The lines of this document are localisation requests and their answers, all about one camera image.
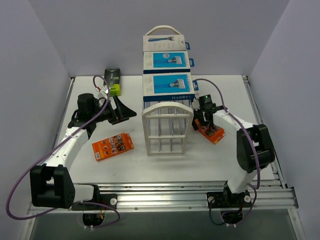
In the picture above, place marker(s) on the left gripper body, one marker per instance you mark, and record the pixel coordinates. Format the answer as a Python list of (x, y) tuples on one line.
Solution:
[(116, 110)]

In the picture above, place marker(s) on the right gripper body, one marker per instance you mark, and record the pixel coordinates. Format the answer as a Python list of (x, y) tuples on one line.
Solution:
[(203, 121)]

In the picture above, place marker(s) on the orange razor box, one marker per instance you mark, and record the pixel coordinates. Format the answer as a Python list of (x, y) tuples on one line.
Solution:
[(112, 146), (211, 132)]

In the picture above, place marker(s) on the blue Harry's razor box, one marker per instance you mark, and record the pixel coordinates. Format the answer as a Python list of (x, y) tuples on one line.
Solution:
[(161, 87), (164, 62)]

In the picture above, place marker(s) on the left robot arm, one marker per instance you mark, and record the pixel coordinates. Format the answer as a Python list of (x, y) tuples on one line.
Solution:
[(50, 183)]

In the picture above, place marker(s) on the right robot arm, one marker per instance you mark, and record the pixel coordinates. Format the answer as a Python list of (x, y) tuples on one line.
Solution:
[(254, 150)]

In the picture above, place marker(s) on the white and chrome shelf rack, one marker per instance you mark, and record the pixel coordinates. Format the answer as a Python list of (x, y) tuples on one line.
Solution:
[(166, 124)]

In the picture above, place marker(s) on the green black razor box rear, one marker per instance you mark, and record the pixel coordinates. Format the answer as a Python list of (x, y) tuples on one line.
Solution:
[(113, 77)]

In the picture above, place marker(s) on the white Harry's razor box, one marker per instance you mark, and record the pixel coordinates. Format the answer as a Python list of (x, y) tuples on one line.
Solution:
[(161, 43)]

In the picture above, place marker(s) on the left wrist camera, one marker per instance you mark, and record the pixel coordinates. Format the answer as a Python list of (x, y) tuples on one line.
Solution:
[(103, 92)]

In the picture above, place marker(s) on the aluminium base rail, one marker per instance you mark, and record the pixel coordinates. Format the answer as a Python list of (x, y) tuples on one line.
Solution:
[(191, 196)]

